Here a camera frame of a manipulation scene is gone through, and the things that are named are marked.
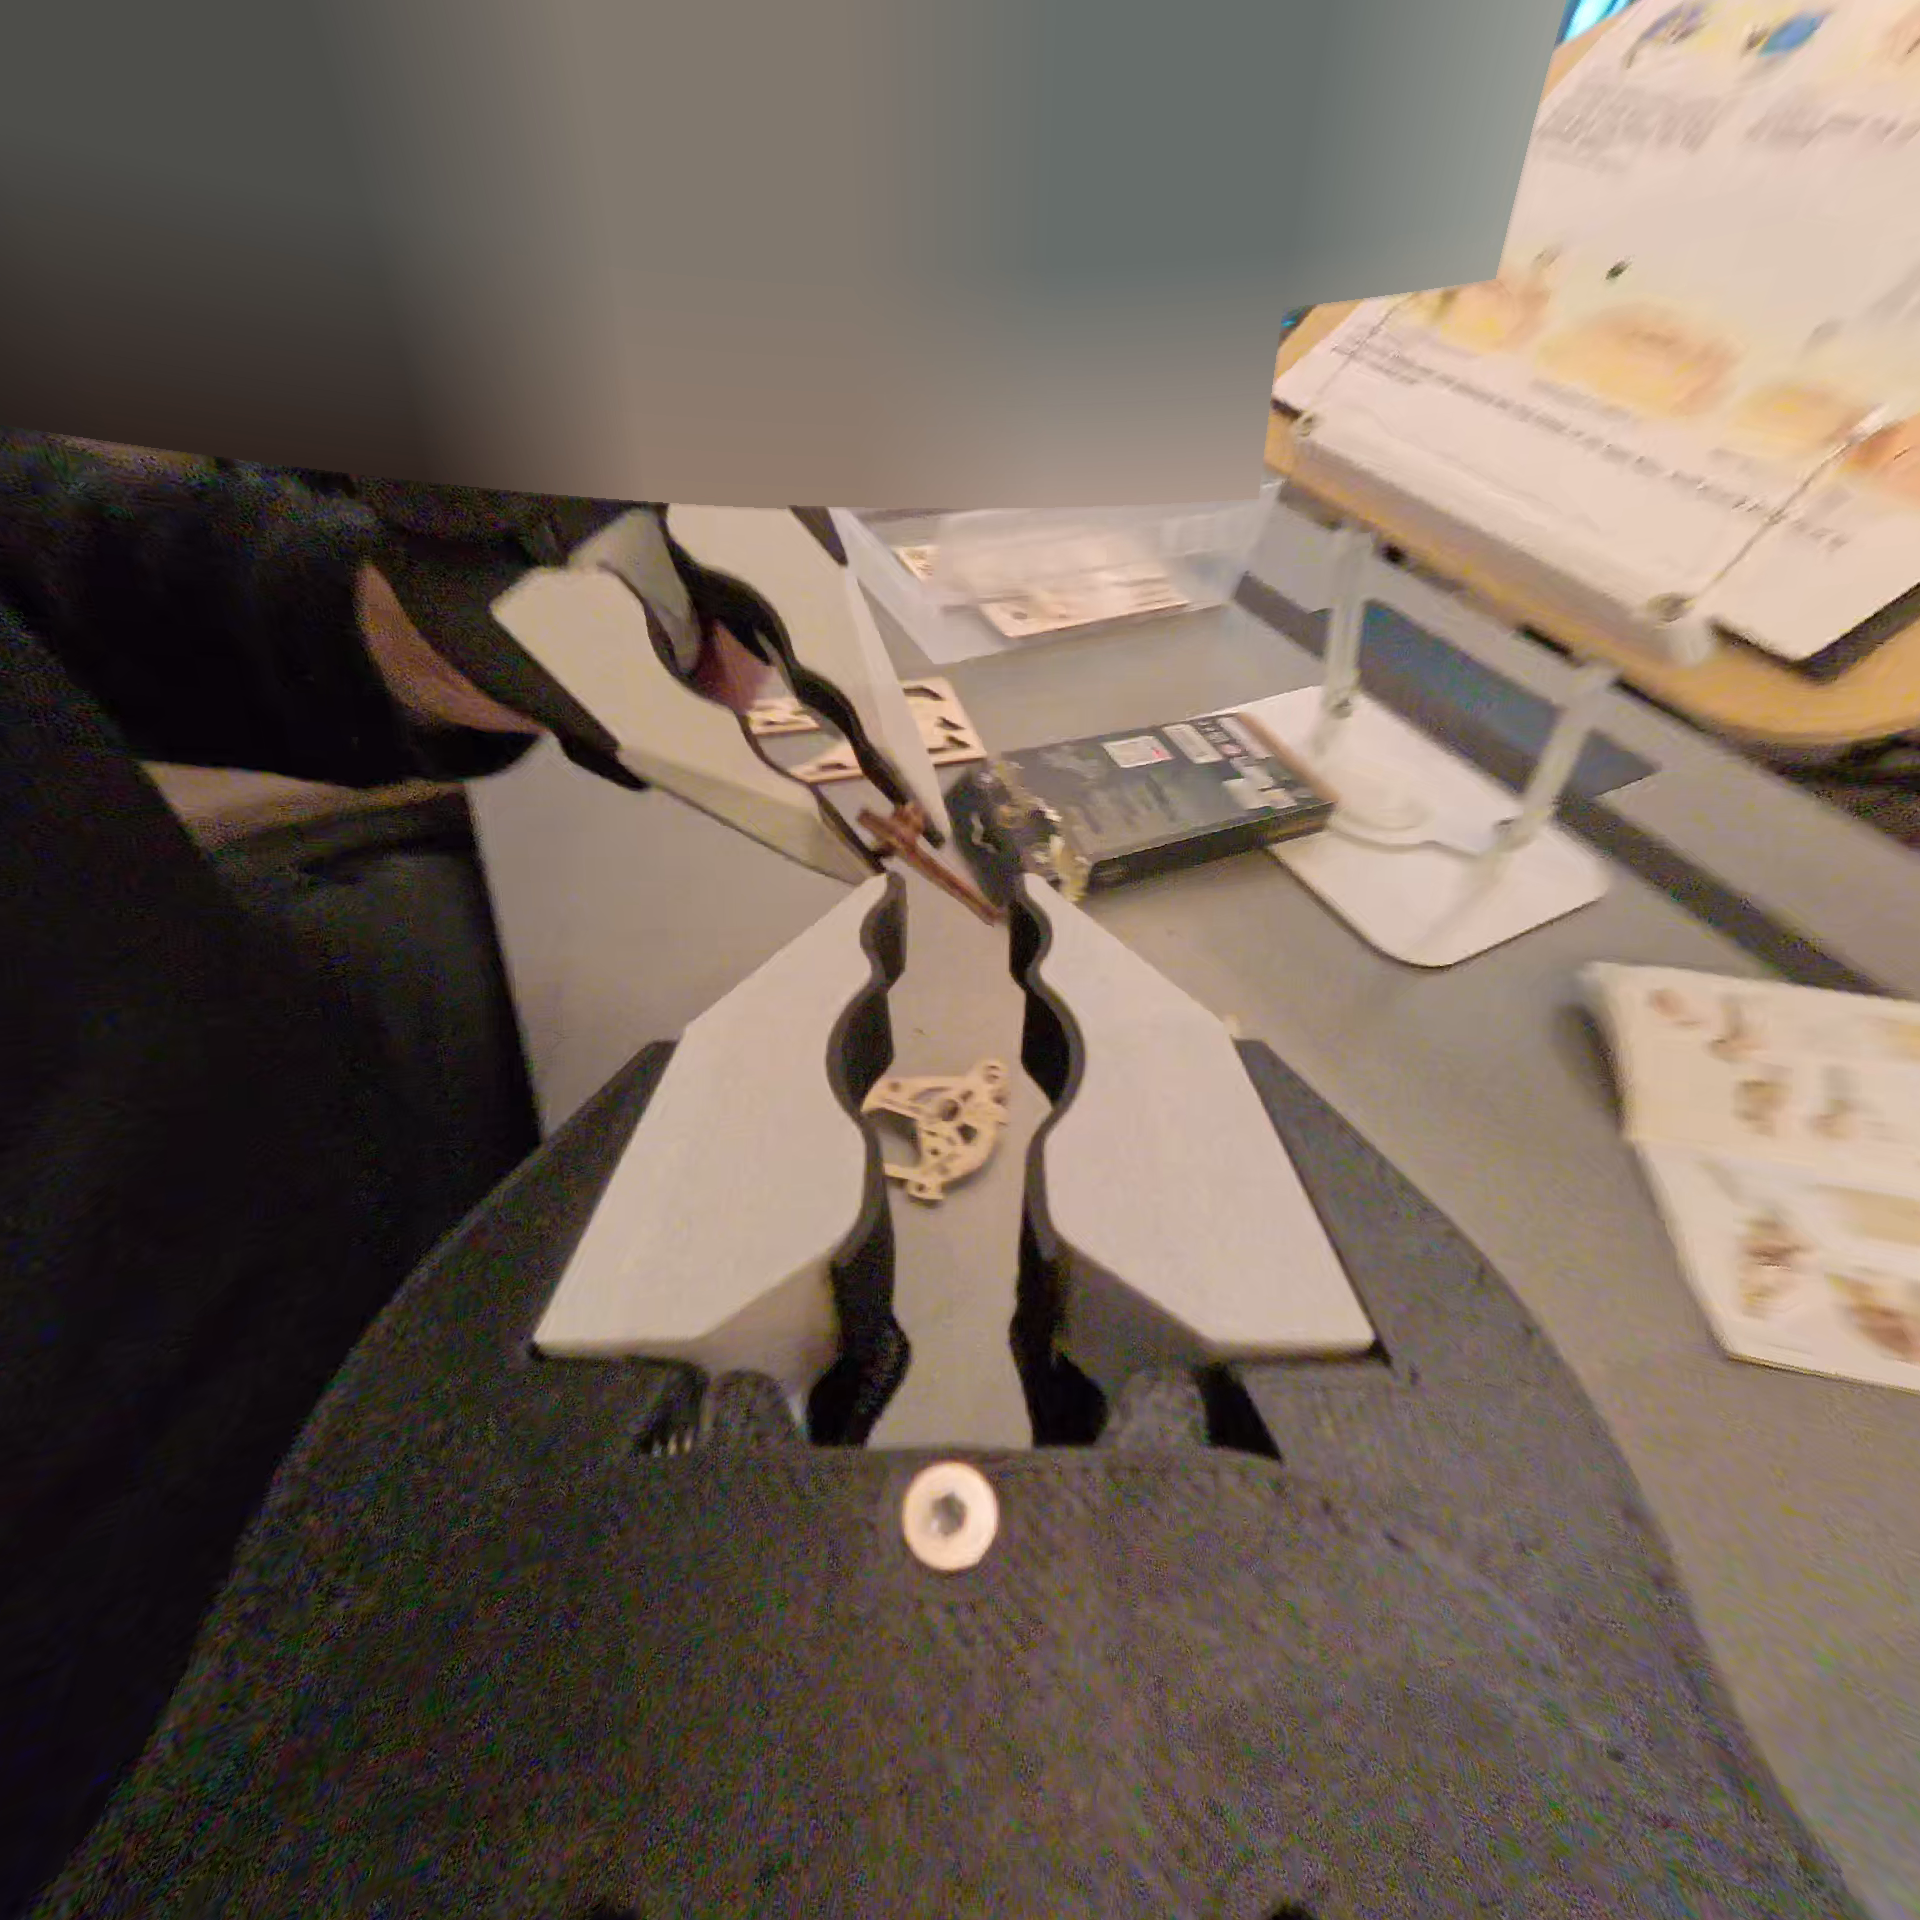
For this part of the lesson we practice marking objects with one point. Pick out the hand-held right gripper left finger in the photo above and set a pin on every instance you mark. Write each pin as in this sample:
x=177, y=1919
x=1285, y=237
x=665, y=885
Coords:
x=704, y=1202

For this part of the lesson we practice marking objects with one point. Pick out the black product box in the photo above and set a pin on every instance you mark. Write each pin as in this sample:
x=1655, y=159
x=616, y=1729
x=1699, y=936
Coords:
x=1169, y=812

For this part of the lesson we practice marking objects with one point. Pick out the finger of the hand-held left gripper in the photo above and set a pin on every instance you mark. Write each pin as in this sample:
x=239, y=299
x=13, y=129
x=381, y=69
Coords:
x=781, y=549
x=660, y=723

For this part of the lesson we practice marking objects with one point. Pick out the person's black clothing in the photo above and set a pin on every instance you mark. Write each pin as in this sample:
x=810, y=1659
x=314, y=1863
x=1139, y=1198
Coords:
x=227, y=1202

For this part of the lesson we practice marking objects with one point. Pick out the small wooden cross part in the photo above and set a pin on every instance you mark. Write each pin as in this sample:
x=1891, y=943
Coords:
x=916, y=838

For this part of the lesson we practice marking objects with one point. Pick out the wooden lattice assembly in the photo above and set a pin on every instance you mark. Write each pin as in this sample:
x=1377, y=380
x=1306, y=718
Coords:
x=900, y=1092

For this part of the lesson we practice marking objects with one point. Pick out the black folder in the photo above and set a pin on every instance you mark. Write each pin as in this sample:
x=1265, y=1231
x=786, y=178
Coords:
x=1876, y=640

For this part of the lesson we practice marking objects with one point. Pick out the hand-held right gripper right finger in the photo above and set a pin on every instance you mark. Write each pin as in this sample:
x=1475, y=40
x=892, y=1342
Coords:
x=1201, y=1202

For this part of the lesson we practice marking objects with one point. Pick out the wooden offcut sheet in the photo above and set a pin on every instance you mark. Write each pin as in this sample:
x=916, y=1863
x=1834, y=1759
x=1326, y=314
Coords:
x=946, y=728

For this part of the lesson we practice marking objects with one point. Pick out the printed instruction sheet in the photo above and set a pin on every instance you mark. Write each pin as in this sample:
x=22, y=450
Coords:
x=1679, y=300

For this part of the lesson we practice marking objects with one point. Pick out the person's left forearm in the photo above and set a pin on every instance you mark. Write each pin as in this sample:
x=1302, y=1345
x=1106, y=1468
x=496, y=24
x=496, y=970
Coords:
x=182, y=628

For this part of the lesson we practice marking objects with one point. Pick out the clear plastic bin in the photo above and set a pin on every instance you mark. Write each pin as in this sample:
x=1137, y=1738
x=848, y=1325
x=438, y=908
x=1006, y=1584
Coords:
x=1214, y=577

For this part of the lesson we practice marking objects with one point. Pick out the instruction booklet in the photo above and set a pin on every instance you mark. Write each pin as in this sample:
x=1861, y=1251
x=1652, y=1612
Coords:
x=1769, y=1080

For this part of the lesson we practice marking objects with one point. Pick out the wooden parts sheet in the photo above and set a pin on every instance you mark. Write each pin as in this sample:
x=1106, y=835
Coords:
x=1051, y=593

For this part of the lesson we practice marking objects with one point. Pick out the person's left hand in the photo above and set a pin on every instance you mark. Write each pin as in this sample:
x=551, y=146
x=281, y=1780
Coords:
x=430, y=682

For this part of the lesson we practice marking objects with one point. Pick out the white book stand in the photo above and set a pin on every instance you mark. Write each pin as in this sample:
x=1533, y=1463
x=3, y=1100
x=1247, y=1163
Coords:
x=1440, y=885

